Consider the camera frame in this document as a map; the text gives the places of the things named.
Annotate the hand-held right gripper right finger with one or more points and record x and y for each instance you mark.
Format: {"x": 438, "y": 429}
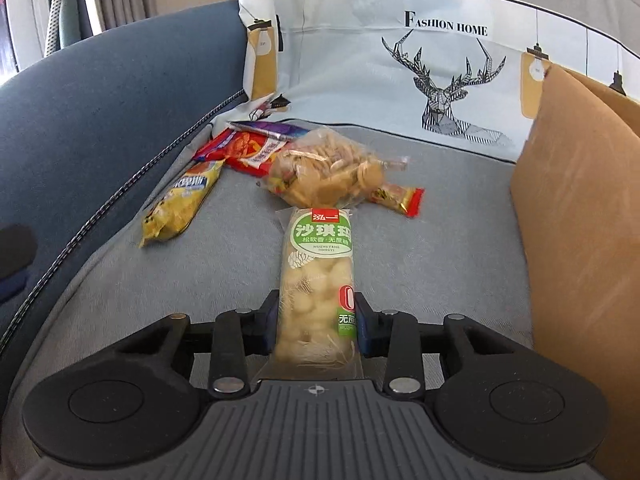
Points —
{"x": 363, "y": 327}

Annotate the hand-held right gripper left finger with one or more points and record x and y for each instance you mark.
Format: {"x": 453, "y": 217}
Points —
{"x": 272, "y": 325}

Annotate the green label pastry packet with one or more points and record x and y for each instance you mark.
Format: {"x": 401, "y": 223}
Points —
{"x": 317, "y": 270}

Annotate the red gold candy bar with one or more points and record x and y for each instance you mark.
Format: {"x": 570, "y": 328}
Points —
{"x": 397, "y": 197}

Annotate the red snack packet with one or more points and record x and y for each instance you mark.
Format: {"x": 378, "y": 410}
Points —
{"x": 235, "y": 152}

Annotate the purple white snack packet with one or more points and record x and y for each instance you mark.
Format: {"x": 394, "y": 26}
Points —
{"x": 272, "y": 130}

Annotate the brown cardboard box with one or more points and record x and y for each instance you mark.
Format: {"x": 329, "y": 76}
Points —
{"x": 585, "y": 240}

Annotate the yellow snack packet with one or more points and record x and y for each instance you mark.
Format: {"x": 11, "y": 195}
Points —
{"x": 180, "y": 200}

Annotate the clear bag of round crackers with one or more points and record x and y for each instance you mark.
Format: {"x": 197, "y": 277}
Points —
{"x": 325, "y": 170}

